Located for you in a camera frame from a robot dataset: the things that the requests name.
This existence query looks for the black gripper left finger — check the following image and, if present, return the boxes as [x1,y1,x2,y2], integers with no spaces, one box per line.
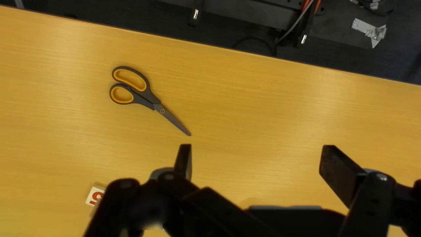
[83,142,248,237]

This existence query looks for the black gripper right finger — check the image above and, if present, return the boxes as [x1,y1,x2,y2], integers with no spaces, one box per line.
[319,144,421,237]

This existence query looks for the white wooden peg board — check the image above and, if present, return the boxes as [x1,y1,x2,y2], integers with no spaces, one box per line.
[85,184,108,208]

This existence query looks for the grey tape patch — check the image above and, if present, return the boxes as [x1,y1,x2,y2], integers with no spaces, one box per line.
[350,17,390,50]

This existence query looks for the black under-table bar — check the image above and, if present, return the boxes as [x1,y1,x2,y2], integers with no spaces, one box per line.
[162,0,304,30]

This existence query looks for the orange handled scissors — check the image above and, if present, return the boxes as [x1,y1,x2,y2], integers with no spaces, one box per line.
[108,65,194,137]

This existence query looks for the red and black cables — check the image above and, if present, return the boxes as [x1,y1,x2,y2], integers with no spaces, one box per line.
[275,0,324,46]

